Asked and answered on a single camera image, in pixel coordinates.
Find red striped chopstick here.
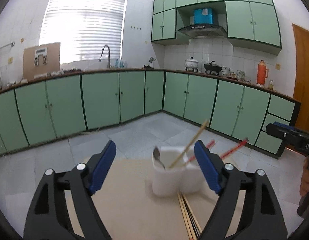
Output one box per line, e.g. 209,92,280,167
177,192,193,240
220,138,248,159

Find red end bamboo chopstick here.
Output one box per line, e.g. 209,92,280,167
182,139,215,167

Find red floral chopstick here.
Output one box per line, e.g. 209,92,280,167
182,195,202,237

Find black chopstick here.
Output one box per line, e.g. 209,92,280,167
181,194,202,239

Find plain bamboo chopstick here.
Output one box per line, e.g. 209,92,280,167
169,120,209,169
177,193,195,240

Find silver metal spoon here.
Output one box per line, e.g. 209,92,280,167
153,146,165,169

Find kitchen faucet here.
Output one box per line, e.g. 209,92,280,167
99,44,110,69

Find right hand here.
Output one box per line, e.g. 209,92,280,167
299,157,309,197

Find wooden door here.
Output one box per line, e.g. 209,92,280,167
292,24,309,132

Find glass jar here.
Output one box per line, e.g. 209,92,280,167
268,80,274,90

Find orange thermos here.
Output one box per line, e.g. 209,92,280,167
256,60,269,86

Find patterned mug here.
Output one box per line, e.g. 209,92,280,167
236,70,245,81

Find stacked bowls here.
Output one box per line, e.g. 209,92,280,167
221,67,231,77

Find black wok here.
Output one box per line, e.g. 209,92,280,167
204,61,222,76

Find white ceramic pot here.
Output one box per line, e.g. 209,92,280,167
184,57,199,73

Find white double utensil holder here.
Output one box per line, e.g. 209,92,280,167
152,146,205,197

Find upper green cabinets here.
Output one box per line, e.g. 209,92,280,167
151,0,282,55

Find green cabinets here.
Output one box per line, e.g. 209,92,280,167
0,69,301,158
151,0,282,55

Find lower green cabinets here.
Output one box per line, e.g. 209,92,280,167
0,69,301,158

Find range hood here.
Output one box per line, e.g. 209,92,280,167
178,24,227,38

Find blue box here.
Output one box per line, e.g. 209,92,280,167
194,8,218,25

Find cardboard box with appliance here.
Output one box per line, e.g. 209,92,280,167
23,42,61,81

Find window blinds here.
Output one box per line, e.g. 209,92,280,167
39,0,127,63

